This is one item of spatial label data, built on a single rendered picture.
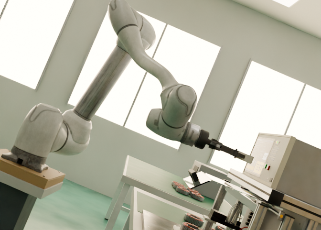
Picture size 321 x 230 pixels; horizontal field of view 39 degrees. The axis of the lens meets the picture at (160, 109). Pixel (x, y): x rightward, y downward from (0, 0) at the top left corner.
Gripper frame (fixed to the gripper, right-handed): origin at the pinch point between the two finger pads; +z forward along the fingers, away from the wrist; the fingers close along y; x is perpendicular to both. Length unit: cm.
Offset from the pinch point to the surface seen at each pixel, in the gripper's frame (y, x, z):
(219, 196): -37.9, -21.2, 5.9
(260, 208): 24.0, -14.2, 5.8
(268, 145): -8.3, 8.6, 9.5
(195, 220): -66, -41, 5
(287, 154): 14.5, 6.7, 10.7
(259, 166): -8.2, -0.9, 9.5
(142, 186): -153, -46, -22
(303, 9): -391, 210, 97
